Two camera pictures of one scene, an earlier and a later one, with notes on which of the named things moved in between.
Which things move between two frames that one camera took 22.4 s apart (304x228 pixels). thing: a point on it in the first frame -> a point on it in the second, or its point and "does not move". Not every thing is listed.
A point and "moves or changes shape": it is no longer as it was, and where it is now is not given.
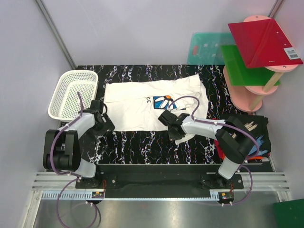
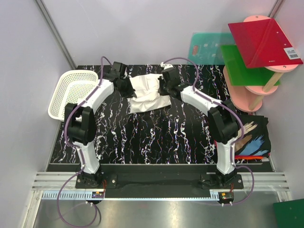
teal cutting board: [204, 48] does not move
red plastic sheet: [262, 43] does not move
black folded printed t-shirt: [259, 128] does not move
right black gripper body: [172, 130] -> [164, 88]
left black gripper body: [107, 124] -> [128, 90]
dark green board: [289, 214] does not move
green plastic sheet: [239, 75] does not move
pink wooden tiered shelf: [247, 98] does not move
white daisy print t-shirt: [136, 105] moves or changes shape
